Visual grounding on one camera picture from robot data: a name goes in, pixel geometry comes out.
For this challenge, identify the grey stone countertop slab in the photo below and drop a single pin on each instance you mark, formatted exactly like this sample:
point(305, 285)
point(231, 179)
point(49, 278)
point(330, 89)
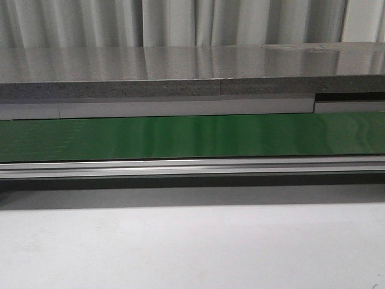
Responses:
point(60, 74)

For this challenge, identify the green conveyor belt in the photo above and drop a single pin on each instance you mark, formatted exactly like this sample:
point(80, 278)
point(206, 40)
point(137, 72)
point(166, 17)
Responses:
point(252, 135)

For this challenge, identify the white pleated curtain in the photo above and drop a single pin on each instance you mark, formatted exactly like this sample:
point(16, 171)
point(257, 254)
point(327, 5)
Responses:
point(61, 24)

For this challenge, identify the aluminium conveyor frame rail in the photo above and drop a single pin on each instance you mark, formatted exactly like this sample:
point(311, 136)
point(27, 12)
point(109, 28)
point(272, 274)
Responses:
point(210, 166)

